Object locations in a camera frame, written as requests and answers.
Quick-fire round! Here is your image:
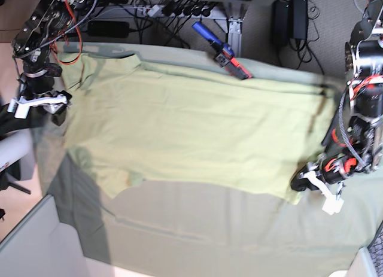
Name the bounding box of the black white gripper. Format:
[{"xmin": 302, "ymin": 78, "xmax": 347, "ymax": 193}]
[{"xmin": 17, "ymin": 79, "xmax": 72, "ymax": 126}]

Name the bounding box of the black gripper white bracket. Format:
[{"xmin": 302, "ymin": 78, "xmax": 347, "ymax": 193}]
[{"xmin": 290, "ymin": 155, "xmax": 358, "ymax": 192}]

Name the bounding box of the light green T-shirt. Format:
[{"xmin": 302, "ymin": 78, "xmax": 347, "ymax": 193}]
[{"xmin": 62, "ymin": 54, "xmax": 335, "ymax": 204}]

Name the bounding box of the robot arm with black motors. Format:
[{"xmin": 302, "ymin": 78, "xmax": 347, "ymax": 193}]
[{"xmin": 66, "ymin": 22, "xmax": 382, "ymax": 193}]

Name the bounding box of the dark green cloth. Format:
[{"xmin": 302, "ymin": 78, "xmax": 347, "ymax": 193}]
[{"xmin": 0, "ymin": 104, "xmax": 32, "ymax": 137}]

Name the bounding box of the black power brick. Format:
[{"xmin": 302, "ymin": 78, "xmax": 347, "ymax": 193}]
[{"xmin": 87, "ymin": 20, "xmax": 130, "ymax": 38}]

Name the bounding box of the patterned grey mat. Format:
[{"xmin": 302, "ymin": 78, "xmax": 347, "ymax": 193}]
[{"xmin": 367, "ymin": 229, "xmax": 383, "ymax": 277}]

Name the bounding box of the white grey bin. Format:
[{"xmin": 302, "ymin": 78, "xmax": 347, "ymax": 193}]
[{"xmin": 1, "ymin": 195, "xmax": 89, "ymax": 276}]

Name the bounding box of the grey-green table cloth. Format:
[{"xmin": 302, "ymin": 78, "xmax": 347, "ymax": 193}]
[{"xmin": 34, "ymin": 42, "xmax": 382, "ymax": 276}]

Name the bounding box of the blue orange bar clamp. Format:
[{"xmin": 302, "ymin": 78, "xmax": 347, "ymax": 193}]
[{"xmin": 192, "ymin": 22, "xmax": 253, "ymax": 80}]

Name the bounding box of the black power strip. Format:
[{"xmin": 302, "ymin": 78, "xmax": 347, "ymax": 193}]
[{"xmin": 134, "ymin": 1, "xmax": 218, "ymax": 17}]

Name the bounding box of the black power adapter pair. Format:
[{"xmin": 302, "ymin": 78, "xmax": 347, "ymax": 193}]
[{"xmin": 270, "ymin": 0, "xmax": 309, "ymax": 48}]

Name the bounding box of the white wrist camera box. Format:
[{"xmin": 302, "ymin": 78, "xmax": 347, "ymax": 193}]
[{"xmin": 7, "ymin": 98, "xmax": 30, "ymax": 119}]

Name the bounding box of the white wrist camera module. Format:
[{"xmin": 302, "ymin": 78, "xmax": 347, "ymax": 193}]
[{"xmin": 322, "ymin": 196, "xmax": 344, "ymax": 215}]

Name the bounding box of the white cylinder post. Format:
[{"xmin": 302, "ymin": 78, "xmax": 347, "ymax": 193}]
[{"xmin": 0, "ymin": 129, "xmax": 32, "ymax": 172}]

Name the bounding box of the robot arm with orange wires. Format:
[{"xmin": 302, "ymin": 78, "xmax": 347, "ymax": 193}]
[{"xmin": 11, "ymin": 0, "xmax": 98, "ymax": 95}]

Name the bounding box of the aluminium frame leg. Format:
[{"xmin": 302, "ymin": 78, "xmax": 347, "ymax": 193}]
[{"xmin": 223, "ymin": 2, "xmax": 248, "ymax": 57}]

